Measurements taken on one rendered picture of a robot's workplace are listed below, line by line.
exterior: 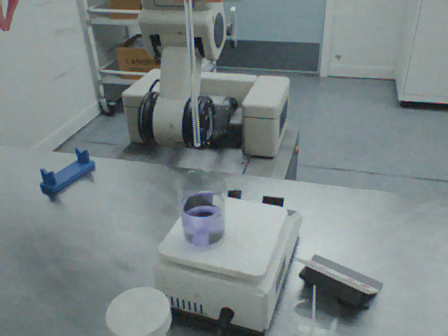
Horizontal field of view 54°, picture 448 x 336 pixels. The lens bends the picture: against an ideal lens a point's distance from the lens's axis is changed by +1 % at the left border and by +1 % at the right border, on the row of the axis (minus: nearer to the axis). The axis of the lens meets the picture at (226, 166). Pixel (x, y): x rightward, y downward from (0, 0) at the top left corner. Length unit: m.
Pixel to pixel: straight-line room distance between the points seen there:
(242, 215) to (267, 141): 1.03
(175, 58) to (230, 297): 0.98
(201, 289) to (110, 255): 0.18
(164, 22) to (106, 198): 0.72
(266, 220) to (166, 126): 0.85
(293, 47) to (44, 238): 3.00
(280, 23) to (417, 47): 1.06
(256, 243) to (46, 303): 0.26
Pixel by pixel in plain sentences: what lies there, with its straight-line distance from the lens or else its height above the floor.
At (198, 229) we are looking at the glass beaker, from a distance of 0.45.
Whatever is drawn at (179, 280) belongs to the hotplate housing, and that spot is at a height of 0.81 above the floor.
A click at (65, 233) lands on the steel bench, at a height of 0.75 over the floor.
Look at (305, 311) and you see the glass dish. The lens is 0.53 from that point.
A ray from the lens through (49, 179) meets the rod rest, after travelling 0.77.
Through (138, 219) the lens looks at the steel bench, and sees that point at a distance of 0.67.
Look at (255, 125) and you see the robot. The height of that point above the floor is 0.50.
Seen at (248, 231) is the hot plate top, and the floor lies 0.84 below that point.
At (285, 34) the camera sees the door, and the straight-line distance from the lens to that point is 3.48.
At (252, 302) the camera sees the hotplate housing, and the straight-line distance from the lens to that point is 0.46.
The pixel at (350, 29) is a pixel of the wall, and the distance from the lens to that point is 3.45.
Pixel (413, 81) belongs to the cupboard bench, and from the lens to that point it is 2.96.
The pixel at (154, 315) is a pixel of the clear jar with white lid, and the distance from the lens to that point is 0.42.
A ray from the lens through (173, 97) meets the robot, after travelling 1.33.
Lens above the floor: 1.15
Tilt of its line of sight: 31 degrees down
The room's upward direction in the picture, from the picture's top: 2 degrees counter-clockwise
